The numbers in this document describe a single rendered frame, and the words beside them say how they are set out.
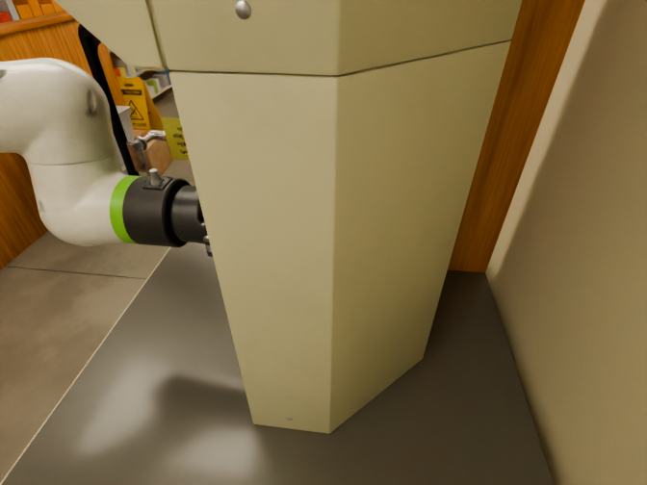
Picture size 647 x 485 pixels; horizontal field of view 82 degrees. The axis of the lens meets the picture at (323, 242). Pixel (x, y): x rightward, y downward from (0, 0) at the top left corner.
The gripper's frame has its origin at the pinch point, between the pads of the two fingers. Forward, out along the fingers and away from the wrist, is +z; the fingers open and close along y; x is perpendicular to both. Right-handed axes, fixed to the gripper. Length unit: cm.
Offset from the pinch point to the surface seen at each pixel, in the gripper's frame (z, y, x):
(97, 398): -34.6, -14.1, 25.3
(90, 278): -153, 94, 118
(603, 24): 32.9, 23.7, -18.7
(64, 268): -174, 99, 117
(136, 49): -11.0, -14.2, -22.5
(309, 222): -0.6, -14.0, -10.0
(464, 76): 11.1, -3.9, -18.7
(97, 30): -13.2, -14.2, -23.6
